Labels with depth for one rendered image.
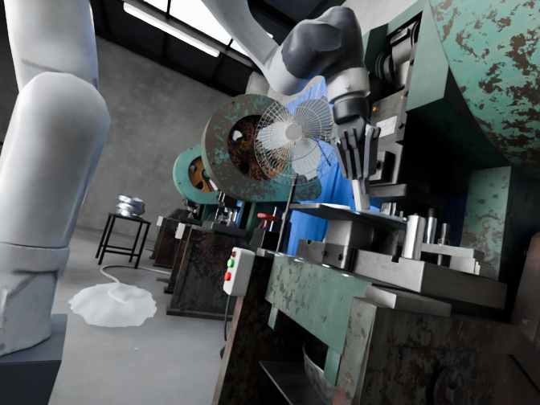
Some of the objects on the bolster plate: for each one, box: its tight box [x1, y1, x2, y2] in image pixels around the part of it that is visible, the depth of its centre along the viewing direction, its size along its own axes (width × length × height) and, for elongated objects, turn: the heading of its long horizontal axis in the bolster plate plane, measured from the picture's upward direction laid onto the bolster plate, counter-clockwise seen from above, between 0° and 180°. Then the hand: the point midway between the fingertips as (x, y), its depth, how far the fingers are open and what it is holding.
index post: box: [401, 213, 426, 260], centre depth 56 cm, size 3×3×10 cm
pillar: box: [424, 218, 437, 256], centre depth 73 cm, size 2×2×14 cm
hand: (361, 194), depth 59 cm, fingers closed
